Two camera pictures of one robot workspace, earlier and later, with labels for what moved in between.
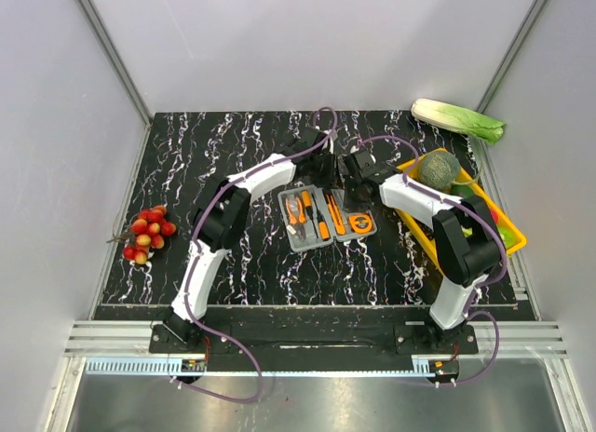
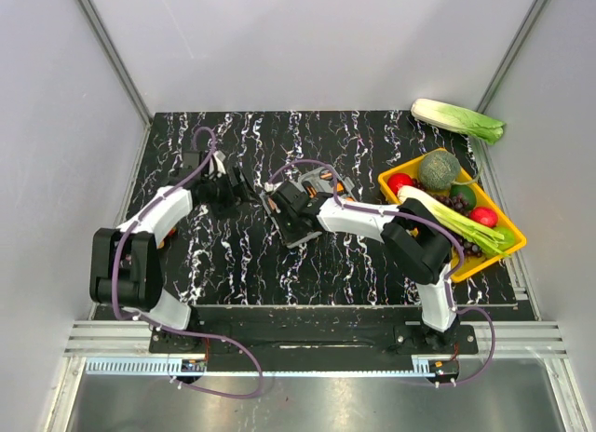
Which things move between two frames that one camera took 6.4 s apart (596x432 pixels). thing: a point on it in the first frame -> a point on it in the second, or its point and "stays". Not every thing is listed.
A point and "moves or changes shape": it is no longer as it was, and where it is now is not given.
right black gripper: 351,207 -> 290,237
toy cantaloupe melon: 438,170 stays
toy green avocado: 466,191 stays
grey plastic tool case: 314,216 moves or changes shape
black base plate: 319,331 stays
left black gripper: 331,181 -> 242,192
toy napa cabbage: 464,119 stays
